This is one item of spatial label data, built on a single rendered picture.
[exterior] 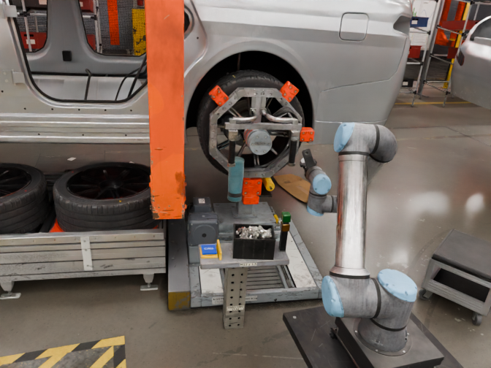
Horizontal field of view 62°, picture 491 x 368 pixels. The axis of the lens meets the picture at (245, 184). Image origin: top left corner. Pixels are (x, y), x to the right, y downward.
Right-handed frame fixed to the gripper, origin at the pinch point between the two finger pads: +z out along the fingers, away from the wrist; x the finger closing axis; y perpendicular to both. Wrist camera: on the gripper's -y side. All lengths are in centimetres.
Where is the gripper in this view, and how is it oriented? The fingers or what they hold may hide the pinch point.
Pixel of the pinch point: (304, 158)
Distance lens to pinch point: 235.4
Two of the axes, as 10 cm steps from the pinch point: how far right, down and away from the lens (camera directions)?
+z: -1.0, -3.8, 9.2
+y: 2.7, 8.8, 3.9
